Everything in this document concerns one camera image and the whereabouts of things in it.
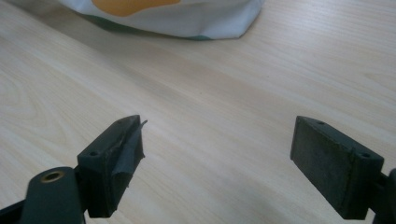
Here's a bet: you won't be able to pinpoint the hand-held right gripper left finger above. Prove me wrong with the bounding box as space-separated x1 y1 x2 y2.
77 114 149 218

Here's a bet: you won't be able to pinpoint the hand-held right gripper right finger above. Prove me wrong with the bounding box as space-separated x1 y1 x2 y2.
290 115 385 220

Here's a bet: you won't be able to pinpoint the white cloth with orange print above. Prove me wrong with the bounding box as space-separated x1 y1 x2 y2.
57 0 266 41

